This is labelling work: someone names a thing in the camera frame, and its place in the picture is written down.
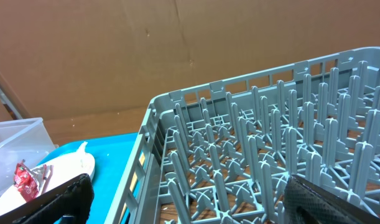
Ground white napkin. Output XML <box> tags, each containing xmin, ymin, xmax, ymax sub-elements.
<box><xmin>76</xmin><ymin>141</ymin><xmax>88</xmax><ymax>156</ymax></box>

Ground red snack wrapper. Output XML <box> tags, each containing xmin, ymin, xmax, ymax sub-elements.
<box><xmin>14</xmin><ymin>160</ymin><xmax>49</xmax><ymax>202</ymax></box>

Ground grey dishwasher rack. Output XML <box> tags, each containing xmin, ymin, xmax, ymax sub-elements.
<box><xmin>105</xmin><ymin>47</ymin><xmax>380</xmax><ymax>223</ymax></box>

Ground teal plastic tray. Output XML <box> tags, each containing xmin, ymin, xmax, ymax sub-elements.
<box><xmin>37</xmin><ymin>133</ymin><xmax>144</xmax><ymax>224</ymax></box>

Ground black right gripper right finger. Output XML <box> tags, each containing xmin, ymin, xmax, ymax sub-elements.
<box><xmin>284</xmin><ymin>175</ymin><xmax>380</xmax><ymax>224</ymax></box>

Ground pink round plate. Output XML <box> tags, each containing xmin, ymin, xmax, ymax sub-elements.
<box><xmin>0</xmin><ymin>152</ymin><xmax>95</xmax><ymax>216</ymax></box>

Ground clear plastic bin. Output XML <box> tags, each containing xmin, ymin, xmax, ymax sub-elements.
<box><xmin>0</xmin><ymin>118</ymin><xmax>55</xmax><ymax>196</ymax></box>

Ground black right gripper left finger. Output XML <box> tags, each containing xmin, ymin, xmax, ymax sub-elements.
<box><xmin>0</xmin><ymin>174</ymin><xmax>95</xmax><ymax>224</ymax></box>

